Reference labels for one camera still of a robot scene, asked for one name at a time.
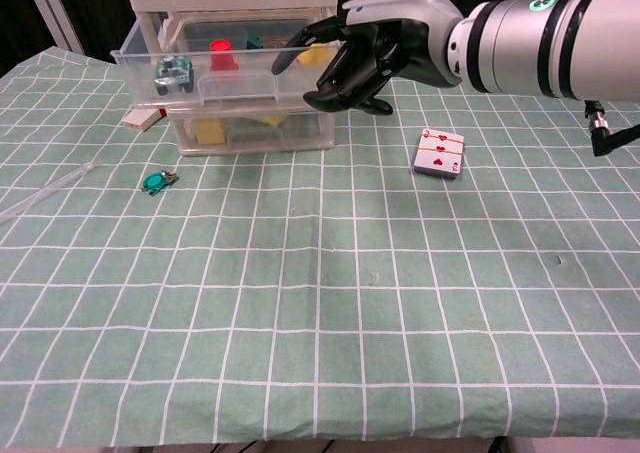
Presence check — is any playing card deck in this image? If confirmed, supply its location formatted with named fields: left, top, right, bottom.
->
left=412, top=127, right=466, bottom=180

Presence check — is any green checked tablecloth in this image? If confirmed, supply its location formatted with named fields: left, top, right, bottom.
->
left=0, top=45, right=640, bottom=447

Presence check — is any teal keychain tag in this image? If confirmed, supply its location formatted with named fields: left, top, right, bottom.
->
left=141, top=169, right=181, bottom=195

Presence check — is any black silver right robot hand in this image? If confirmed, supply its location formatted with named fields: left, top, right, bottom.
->
left=271, top=0, right=464, bottom=115

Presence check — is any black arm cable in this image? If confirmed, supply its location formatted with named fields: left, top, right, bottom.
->
left=584, top=100, right=640, bottom=158

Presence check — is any yellow toy block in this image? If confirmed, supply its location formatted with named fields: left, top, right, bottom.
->
left=193, top=117, right=227, bottom=147

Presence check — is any red toy cone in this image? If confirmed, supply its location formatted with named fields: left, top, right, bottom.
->
left=208, top=40, right=241, bottom=73

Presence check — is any white metal frame post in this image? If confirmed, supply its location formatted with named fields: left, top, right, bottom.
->
left=24, top=0, right=85, bottom=54

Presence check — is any clear plastic drawer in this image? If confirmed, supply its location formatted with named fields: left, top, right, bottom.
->
left=109, top=16, right=347, bottom=112
left=169, top=110, right=335, bottom=155

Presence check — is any red and white box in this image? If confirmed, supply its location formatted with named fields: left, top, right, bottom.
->
left=122, top=106, right=169, bottom=133

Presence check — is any clear plastic pipette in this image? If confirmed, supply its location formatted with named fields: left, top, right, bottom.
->
left=0, top=160, right=99, bottom=224

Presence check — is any yellow toy duck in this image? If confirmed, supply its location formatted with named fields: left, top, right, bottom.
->
left=297, top=42, right=339, bottom=69

